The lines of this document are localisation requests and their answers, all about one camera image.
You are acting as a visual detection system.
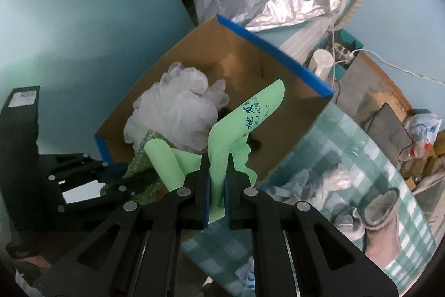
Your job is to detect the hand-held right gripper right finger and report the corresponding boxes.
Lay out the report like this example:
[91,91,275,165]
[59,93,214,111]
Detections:
[224,153,399,297]

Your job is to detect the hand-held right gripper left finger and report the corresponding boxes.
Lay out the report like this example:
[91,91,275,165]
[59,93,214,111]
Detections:
[33,154,211,297]

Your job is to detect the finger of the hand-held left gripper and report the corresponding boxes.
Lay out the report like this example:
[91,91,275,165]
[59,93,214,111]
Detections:
[38,153,131,184]
[57,175,167,213]

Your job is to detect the green scrub cloth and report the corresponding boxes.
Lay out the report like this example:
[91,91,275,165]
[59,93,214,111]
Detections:
[99,130,174,205]

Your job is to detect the light green cloth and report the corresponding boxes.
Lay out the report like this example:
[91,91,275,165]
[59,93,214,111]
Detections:
[144,79,286,224]

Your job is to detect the white mesh bath pouf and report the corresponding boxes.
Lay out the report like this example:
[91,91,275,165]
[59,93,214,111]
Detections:
[124,62,230,155]

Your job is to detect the cardboard box with blue outside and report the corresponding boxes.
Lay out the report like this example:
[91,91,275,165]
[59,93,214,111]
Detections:
[94,14,335,186]

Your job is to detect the white socks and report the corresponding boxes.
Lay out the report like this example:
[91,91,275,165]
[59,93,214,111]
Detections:
[269,168,313,203]

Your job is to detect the blue striped sock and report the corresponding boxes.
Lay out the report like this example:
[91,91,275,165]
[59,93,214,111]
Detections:
[240,257,259,294]

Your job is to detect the white fluffy cloth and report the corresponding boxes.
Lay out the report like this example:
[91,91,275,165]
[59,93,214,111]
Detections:
[313,161,359,200]

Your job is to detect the white crumpled sock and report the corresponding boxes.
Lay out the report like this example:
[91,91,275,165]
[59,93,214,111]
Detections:
[334,207,365,242]

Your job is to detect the green checkered cloth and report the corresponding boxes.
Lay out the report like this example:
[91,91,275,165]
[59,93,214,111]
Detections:
[181,104,437,297]

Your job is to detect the grey fleece-lined slipper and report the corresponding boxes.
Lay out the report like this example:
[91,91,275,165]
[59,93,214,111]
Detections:
[362,187,404,263]

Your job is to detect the grey seat cushion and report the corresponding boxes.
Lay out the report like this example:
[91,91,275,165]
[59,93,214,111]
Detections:
[363,102,414,158]

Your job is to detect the clear plastic bottle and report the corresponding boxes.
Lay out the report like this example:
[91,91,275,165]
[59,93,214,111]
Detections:
[405,140,432,162]

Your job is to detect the bed with grey sheet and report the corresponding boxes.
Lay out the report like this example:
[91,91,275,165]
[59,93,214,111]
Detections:
[412,175,440,214]

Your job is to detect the small brown cardboard box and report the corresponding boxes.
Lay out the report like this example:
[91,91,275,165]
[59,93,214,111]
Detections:
[400,144,439,190]

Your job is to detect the teal plastic crate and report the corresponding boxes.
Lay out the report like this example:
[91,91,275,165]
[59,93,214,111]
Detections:
[327,28,364,82]

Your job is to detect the white plastic bag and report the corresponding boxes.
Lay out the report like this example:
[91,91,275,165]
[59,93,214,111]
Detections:
[403,112,443,144]

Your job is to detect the long white cable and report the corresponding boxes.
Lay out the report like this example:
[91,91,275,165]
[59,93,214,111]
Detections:
[349,48,445,84]

